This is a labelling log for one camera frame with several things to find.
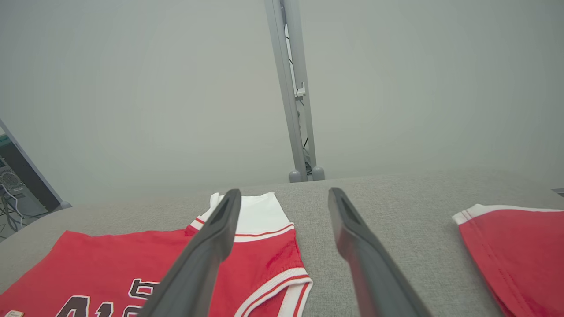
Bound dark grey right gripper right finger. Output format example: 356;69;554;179
328;187;433;317

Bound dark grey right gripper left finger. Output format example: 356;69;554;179
134;188;242;317

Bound red jersey with striped trim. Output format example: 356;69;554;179
0;191;314;317

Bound red shorts with white trim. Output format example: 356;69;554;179
452;203;564;317

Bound grey fabric padded surface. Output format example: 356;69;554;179
0;170;564;317

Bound black computer tower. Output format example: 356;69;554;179
0;134;61;214

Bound slanted grey frame bar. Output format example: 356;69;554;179
0;118;72;211

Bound white cable bundle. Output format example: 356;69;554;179
0;183;28;236

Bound grey double-bar frame post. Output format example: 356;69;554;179
263;0;326;183

